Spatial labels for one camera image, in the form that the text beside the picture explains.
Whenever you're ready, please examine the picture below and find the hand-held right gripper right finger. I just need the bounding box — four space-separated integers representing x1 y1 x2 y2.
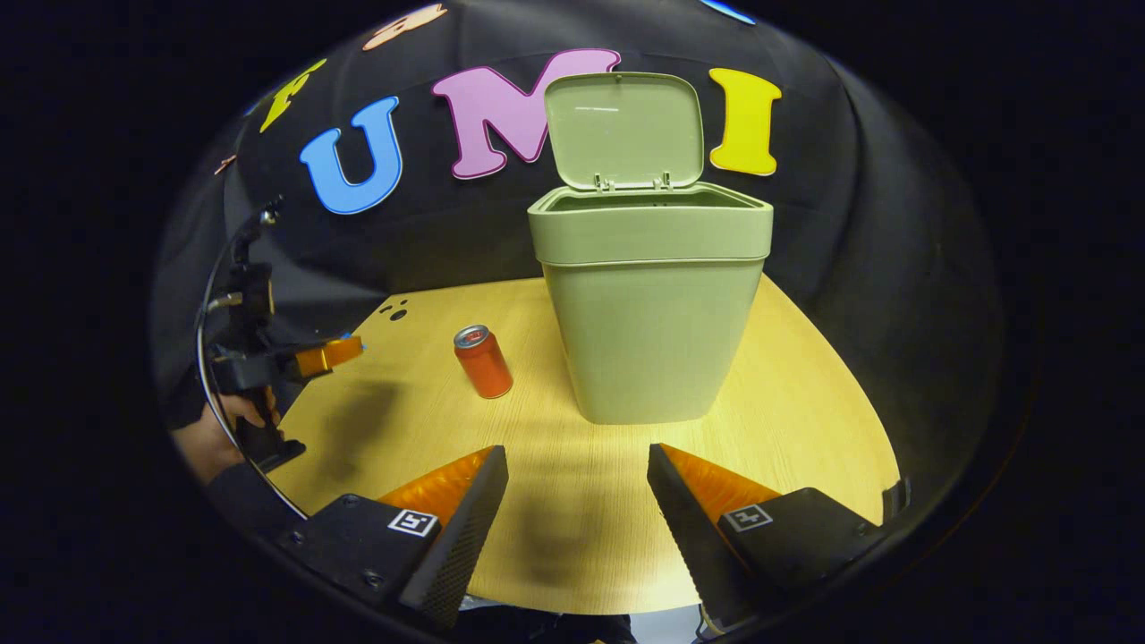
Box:
647 443 892 628

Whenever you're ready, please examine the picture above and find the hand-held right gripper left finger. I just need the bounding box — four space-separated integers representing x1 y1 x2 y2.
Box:
273 445 509 632

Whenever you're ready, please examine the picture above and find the orange pop can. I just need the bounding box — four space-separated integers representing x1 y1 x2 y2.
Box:
453 324 514 400

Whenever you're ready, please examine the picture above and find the green desktop garbage bin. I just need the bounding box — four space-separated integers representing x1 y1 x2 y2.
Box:
527 72 775 425

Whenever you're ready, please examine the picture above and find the wooden desktop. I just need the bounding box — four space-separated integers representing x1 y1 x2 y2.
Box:
267 273 902 616

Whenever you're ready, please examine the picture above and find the black backdrop cloth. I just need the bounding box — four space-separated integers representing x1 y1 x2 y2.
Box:
150 0 1001 538

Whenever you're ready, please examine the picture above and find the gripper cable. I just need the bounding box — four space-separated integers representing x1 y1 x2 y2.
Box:
195 228 310 520

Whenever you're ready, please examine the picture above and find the black bracket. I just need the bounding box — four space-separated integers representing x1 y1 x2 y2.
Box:
881 477 913 527

